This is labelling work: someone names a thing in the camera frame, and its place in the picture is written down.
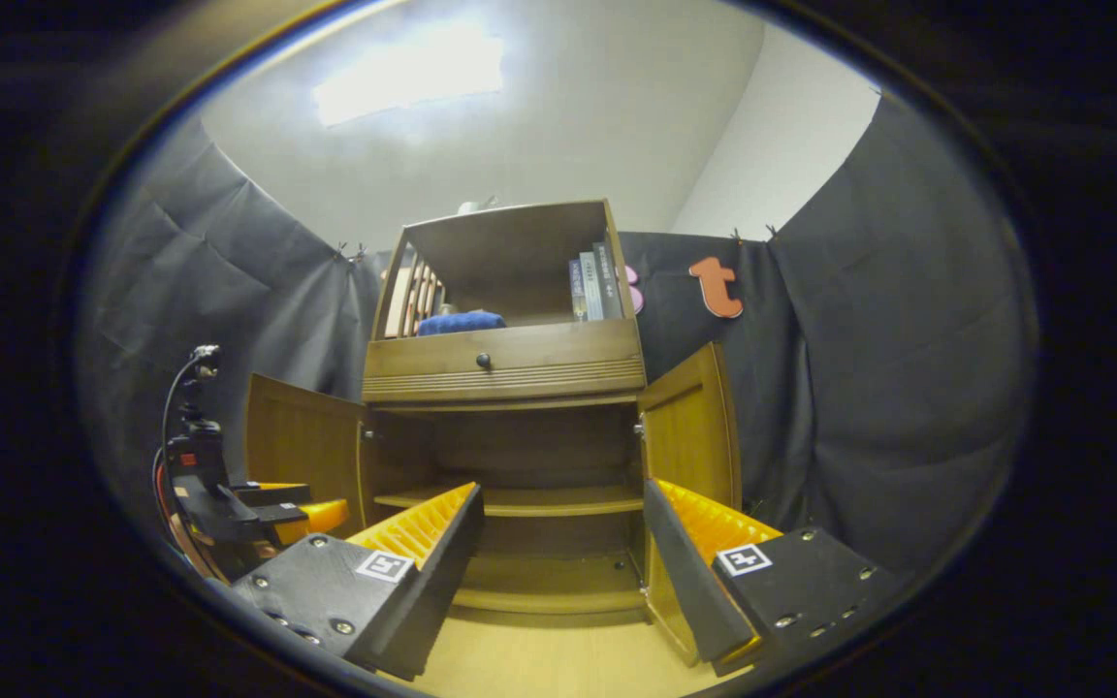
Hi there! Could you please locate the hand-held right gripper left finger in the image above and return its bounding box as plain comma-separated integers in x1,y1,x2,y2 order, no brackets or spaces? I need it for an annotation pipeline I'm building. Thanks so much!
229,482,487,682

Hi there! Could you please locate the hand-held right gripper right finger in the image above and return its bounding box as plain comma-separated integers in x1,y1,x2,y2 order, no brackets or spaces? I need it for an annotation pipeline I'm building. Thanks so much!
643,477,899,678

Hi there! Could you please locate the wooden cabinet door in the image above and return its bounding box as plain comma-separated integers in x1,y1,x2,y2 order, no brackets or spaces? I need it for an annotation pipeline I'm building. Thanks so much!
636,341,744,668
245,373,370,539

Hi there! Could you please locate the wooden double-door shoe cabinet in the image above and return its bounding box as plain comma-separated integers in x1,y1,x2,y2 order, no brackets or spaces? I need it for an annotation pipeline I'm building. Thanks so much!
362,199,652,621

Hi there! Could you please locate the wooden inner shelf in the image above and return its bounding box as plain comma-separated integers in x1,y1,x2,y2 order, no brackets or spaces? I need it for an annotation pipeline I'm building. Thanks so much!
372,485,645,518

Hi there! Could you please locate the blue towel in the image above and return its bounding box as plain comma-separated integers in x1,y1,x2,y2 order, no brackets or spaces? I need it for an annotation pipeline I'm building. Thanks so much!
416,309,508,337

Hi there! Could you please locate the wooden drawer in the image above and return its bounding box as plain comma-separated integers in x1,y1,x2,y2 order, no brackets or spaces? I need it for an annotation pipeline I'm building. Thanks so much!
363,318,647,403

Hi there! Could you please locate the light grey book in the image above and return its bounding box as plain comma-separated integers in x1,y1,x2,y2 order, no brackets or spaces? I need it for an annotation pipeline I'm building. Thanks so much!
579,250,606,321

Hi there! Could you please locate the black book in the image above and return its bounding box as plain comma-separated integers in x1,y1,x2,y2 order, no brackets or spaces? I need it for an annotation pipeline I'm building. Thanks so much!
592,240,625,319

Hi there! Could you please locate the black backdrop cloth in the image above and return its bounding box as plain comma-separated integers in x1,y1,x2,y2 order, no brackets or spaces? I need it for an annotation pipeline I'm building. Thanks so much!
83,92,1035,573

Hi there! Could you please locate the black cable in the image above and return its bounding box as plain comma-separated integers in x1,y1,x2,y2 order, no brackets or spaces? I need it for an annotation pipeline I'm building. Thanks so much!
151,347,220,573

